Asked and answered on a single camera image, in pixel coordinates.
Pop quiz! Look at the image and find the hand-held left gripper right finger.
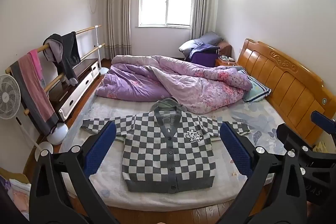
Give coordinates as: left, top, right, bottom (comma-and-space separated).
218, 122, 309, 224

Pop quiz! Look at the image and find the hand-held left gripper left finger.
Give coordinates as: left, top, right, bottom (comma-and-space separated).
29, 120, 118, 224

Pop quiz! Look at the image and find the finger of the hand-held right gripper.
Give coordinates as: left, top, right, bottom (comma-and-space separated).
276, 123, 316, 156
310, 110, 336, 136

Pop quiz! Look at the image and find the grey white checkered cardigan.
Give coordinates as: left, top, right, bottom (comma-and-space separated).
80, 98, 250, 194

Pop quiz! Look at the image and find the wooden bar clothes rack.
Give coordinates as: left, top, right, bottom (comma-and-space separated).
5, 25, 109, 146

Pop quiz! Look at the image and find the wooden bed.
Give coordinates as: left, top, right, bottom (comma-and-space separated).
56, 38, 336, 211

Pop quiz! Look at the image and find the blue green pillow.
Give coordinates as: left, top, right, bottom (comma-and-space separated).
241, 75, 272, 104

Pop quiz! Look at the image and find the white dark-topped low cabinet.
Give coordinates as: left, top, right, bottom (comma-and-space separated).
49, 58, 101, 120

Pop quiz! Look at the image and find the grey pink blanket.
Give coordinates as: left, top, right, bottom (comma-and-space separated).
10, 53, 60, 136

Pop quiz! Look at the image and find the wooden nightstand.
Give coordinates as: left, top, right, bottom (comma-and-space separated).
215, 55, 240, 67

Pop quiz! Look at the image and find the cardboard box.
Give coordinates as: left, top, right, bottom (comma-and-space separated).
0, 166, 32, 220

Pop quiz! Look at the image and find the purple cloth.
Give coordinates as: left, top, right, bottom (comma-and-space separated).
188, 43, 220, 67

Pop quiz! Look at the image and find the purple floral quilt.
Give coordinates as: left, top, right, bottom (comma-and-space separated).
95, 55, 253, 114

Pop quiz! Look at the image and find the dark grey hoodie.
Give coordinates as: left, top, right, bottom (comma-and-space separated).
42, 31, 81, 87

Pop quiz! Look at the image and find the brown chair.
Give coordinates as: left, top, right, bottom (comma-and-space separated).
217, 40, 233, 57

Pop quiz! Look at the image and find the white standing fan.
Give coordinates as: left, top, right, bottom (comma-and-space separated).
0, 73, 54, 156

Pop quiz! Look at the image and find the pink towel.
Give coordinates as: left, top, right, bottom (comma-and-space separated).
28, 48, 44, 81

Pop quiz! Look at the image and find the grey striped curtain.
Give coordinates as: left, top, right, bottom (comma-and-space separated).
102, 0, 132, 61
190, 0, 217, 41

